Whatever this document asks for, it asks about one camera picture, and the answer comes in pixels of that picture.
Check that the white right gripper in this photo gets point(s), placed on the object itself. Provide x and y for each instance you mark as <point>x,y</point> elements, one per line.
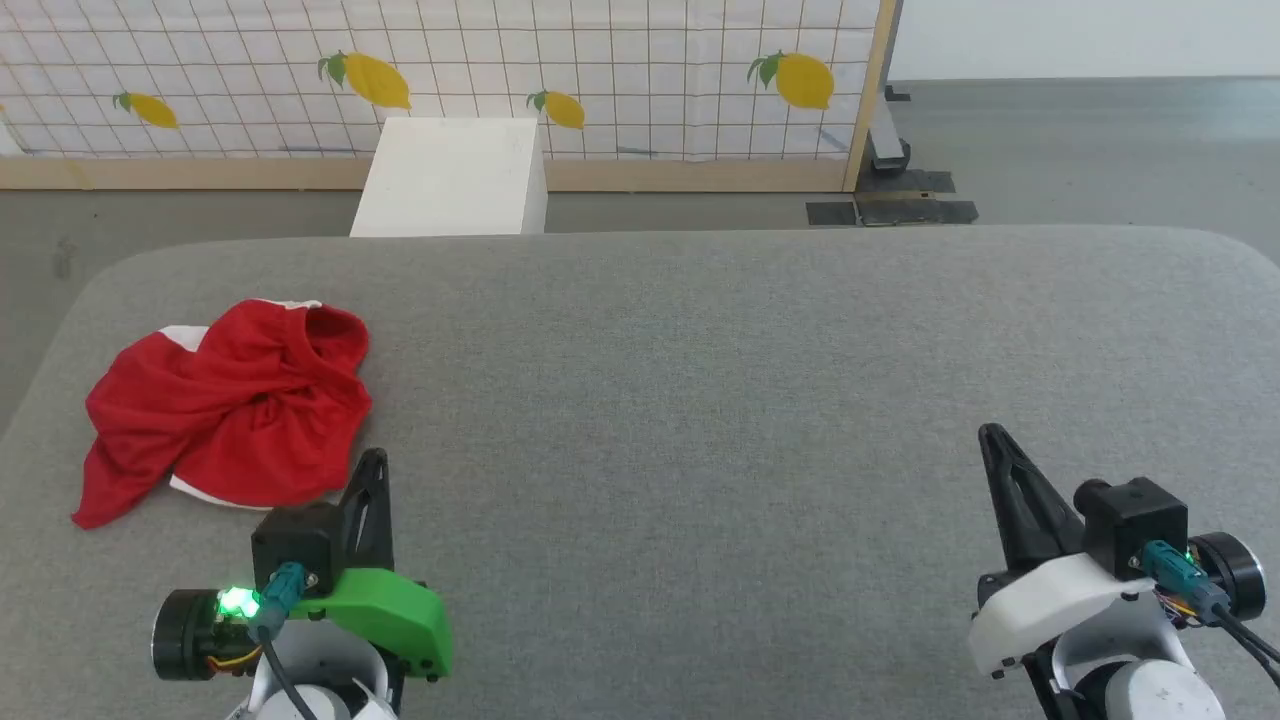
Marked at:
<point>1050,605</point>

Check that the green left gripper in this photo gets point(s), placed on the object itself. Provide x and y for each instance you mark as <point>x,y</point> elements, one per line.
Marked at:
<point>385,615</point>

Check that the red garment with white trim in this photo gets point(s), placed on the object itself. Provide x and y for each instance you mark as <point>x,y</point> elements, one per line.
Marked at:
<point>250,420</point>

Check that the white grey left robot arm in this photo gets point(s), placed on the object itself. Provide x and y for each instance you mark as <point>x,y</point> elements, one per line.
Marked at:
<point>340,665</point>

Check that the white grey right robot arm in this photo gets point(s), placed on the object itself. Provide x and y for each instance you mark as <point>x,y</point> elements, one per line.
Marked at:
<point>1150,690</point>

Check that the black floor mat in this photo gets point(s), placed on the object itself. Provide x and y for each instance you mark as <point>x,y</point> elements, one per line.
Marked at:
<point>905,181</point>
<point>915,212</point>

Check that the white box cabinet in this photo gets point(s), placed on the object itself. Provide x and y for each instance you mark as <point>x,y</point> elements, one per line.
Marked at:
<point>450,180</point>

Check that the grey fabric sofa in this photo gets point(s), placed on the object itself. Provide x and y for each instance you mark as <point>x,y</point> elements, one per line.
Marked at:
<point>700,400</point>

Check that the grey panel support foot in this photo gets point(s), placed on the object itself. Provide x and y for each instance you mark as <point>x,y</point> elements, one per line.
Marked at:
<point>886,145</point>

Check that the lemon print partition panel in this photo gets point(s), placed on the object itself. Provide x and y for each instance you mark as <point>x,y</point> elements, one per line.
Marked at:
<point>600,60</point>

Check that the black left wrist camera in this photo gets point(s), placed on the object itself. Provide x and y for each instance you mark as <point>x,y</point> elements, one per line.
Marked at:
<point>295,540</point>

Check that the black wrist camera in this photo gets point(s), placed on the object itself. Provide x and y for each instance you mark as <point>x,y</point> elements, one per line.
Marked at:
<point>1135,525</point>
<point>295,540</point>

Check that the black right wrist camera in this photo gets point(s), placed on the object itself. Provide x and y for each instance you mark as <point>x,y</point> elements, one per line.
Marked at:
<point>1135,525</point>

